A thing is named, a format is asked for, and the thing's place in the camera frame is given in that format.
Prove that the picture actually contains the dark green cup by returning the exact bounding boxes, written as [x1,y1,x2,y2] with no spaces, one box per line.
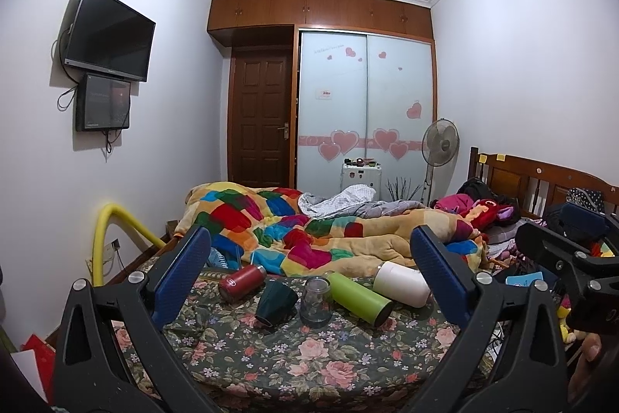
[255,281,298,328]

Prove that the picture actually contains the clear glass cup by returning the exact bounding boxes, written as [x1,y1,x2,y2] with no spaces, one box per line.
[300,277,333,328]

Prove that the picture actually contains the blue booklet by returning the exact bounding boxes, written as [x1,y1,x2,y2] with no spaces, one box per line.
[504,271,544,287]

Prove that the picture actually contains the wooden headboard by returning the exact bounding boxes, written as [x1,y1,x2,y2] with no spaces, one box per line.
[468,147,618,218]

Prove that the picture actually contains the red plush toy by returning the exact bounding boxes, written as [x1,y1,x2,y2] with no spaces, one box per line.
[465,199,520,231]

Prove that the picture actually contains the yellow foam tube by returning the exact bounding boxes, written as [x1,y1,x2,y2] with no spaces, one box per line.
[90,203,166,286]

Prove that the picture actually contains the white thermos bottle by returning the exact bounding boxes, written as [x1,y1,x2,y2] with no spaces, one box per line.
[373,262,430,308]

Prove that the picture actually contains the red thermos bottle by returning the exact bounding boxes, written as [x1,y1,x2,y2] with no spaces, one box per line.
[218,264,267,303]

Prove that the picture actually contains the floral bed cover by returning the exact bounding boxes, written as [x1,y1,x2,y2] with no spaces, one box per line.
[111,266,494,413]

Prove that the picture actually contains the green thermos bottle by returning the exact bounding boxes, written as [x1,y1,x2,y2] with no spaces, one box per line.
[326,271,393,327]

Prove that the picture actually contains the standing electric fan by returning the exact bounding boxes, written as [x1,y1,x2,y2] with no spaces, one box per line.
[422,118,460,204]

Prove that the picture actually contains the colourful patchwork blanket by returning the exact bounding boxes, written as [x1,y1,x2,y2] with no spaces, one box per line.
[174,181,487,277]

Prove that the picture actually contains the white grey crumpled cloth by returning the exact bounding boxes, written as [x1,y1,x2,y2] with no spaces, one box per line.
[298,185,425,219]

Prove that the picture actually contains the white small cabinet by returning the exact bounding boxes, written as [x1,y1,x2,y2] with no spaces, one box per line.
[340,158,382,200]

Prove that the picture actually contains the sliding wardrobe with hearts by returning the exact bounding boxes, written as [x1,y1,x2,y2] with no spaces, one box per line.
[296,30,434,200]

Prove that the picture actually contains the brown wooden door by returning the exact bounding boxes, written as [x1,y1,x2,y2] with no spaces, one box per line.
[227,47,292,188]

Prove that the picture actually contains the small wall monitor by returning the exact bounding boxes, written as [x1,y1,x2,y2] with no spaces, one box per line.
[75,73,131,132]

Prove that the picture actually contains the wall mounted black television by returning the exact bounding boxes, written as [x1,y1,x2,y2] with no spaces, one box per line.
[62,0,155,82]

